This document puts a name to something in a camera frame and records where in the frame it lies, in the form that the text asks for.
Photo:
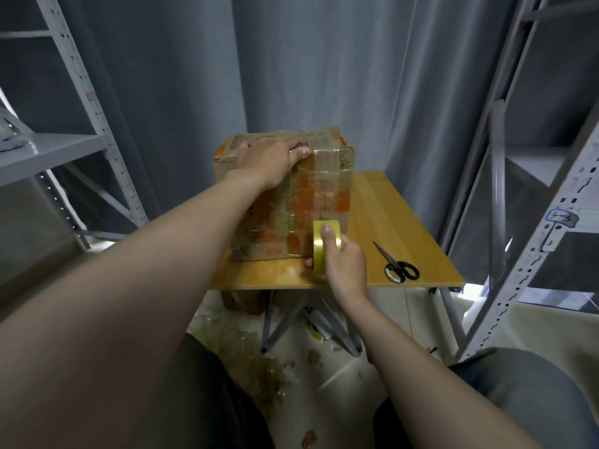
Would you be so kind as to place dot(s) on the yellow tape roll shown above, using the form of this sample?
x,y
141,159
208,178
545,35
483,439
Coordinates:
x,y
318,249

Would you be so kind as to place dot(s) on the yellow wooden table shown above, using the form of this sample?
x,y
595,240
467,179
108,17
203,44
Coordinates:
x,y
402,238

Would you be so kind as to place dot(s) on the tape scraps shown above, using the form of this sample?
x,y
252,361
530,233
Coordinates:
x,y
243,355

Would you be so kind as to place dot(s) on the grey metal shelf unit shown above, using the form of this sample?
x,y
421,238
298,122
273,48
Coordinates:
x,y
533,182
47,145

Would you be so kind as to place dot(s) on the person's left hand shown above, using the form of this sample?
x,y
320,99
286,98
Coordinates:
x,y
267,161

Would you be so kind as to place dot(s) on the person's left forearm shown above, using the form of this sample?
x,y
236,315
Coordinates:
x,y
94,313

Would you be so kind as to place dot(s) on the large orange print cardboard box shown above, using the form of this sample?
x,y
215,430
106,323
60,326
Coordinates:
x,y
290,210

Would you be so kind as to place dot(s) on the person's right leg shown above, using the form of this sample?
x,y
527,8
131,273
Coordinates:
x,y
524,397

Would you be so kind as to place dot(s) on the person's right forearm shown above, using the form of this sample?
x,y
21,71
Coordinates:
x,y
430,378

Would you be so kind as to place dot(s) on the plain brown cardboard box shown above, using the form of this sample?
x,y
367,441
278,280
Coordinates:
x,y
243,302

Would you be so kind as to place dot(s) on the grey curtain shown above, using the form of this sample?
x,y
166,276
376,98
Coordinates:
x,y
281,60

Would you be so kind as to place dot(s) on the person's right hand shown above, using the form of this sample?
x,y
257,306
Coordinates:
x,y
342,266

